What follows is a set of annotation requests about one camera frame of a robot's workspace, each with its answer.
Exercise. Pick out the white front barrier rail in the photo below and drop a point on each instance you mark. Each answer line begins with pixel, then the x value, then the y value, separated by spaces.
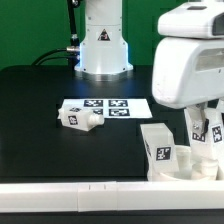
pixel 111 196

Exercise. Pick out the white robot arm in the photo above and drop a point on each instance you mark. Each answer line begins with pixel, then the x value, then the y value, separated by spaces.
pixel 104 52

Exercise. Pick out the white round stool seat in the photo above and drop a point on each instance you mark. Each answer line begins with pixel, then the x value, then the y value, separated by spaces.
pixel 183 154

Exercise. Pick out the black pole with connector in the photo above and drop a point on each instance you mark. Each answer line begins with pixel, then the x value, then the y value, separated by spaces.
pixel 74 39

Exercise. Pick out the paper sheet with markers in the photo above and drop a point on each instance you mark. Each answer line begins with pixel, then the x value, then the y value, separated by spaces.
pixel 113 108

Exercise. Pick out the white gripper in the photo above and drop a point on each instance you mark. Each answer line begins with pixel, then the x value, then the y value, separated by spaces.
pixel 189 61

